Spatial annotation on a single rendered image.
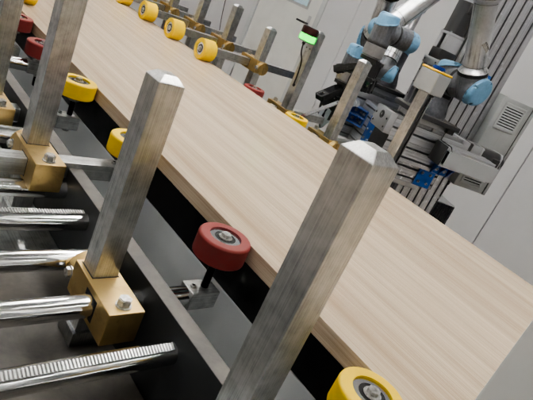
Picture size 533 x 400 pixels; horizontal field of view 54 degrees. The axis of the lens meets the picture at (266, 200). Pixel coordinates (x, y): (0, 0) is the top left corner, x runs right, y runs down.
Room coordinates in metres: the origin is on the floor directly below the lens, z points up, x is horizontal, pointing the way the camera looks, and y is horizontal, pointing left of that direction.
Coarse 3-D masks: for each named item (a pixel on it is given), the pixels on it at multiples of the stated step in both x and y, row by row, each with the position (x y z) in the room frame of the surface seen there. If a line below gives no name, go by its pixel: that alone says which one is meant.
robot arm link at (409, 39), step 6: (402, 30) 1.93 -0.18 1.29; (408, 30) 1.96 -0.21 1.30; (402, 36) 1.93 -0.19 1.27; (408, 36) 1.95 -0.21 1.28; (414, 36) 1.97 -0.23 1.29; (396, 42) 1.93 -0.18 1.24; (402, 42) 1.94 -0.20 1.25; (408, 42) 1.95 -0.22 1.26; (414, 42) 1.97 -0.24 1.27; (402, 48) 1.96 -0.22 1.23; (408, 48) 1.96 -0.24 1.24; (414, 48) 1.98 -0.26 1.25
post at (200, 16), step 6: (204, 0) 2.47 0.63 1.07; (210, 0) 2.49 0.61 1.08; (198, 6) 2.49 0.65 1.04; (204, 6) 2.48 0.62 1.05; (198, 12) 2.48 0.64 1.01; (204, 12) 2.48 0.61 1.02; (198, 18) 2.47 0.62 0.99; (204, 18) 2.49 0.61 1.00; (186, 42) 2.48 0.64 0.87; (192, 42) 2.48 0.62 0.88; (192, 48) 2.49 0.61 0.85
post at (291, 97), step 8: (320, 32) 1.98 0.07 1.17; (320, 40) 1.98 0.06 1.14; (304, 56) 1.98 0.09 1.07; (312, 56) 1.97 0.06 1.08; (304, 64) 1.97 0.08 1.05; (312, 64) 1.99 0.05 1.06; (296, 72) 1.98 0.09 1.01; (304, 72) 1.97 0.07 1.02; (296, 80) 1.97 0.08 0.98; (304, 80) 1.98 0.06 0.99; (288, 88) 1.99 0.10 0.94; (296, 88) 1.97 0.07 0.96; (288, 96) 1.98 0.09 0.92; (296, 96) 1.98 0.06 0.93; (288, 104) 1.97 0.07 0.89
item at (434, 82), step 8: (424, 64) 1.64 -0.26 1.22; (424, 72) 1.63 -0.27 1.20; (432, 72) 1.61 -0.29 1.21; (440, 72) 1.60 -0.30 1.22; (416, 80) 1.64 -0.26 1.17; (424, 80) 1.62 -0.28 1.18; (432, 80) 1.61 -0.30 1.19; (440, 80) 1.61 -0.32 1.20; (448, 80) 1.64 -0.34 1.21; (424, 88) 1.61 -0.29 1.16; (432, 88) 1.60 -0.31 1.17; (440, 88) 1.62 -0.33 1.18; (432, 96) 1.62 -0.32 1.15; (440, 96) 1.64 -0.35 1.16
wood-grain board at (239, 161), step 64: (128, 64) 1.44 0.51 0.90; (192, 64) 1.84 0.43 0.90; (192, 128) 1.13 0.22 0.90; (256, 128) 1.38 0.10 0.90; (192, 192) 0.82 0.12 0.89; (256, 192) 0.92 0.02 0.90; (256, 256) 0.69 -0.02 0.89; (384, 256) 0.89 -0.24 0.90; (448, 256) 1.05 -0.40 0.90; (320, 320) 0.59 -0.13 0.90; (384, 320) 0.66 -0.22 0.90; (448, 320) 0.75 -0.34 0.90; (512, 320) 0.87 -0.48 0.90; (448, 384) 0.57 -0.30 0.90
